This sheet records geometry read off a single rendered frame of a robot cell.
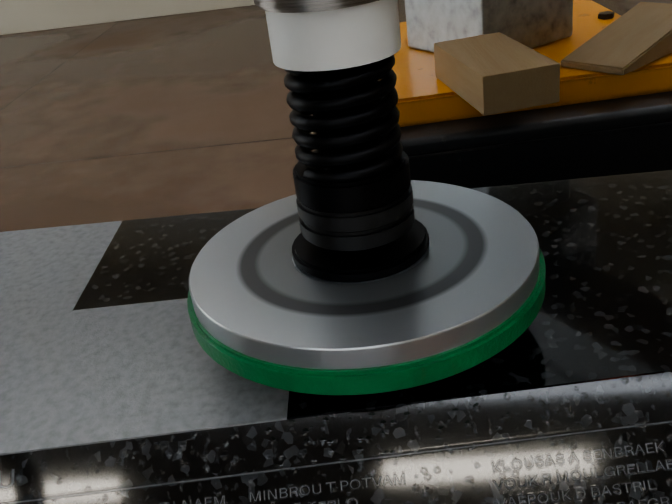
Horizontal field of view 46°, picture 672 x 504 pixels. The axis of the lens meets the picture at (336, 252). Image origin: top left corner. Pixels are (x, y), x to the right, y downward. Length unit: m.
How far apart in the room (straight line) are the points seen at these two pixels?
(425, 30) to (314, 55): 0.92
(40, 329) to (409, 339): 0.30
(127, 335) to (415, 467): 0.22
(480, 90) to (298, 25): 0.61
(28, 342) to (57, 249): 0.15
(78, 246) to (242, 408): 0.29
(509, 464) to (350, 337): 0.12
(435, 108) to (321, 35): 0.71
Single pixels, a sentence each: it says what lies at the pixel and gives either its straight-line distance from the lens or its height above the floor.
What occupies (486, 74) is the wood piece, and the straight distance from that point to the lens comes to 0.99.
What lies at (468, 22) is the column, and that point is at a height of 0.84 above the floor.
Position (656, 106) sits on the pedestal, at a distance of 1.15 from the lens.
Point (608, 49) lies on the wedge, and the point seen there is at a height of 0.80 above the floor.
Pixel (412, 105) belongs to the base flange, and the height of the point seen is 0.77.
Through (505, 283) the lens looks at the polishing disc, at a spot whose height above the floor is 0.88.
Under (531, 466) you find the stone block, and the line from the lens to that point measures 0.45.
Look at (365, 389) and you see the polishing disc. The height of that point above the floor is 0.86.
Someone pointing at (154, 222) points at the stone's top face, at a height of 0.82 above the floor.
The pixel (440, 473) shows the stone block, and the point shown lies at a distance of 0.45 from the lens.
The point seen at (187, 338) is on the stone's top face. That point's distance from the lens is 0.54.
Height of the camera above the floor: 1.10
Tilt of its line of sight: 28 degrees down
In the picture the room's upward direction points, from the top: 8 degrees counter-clockwise
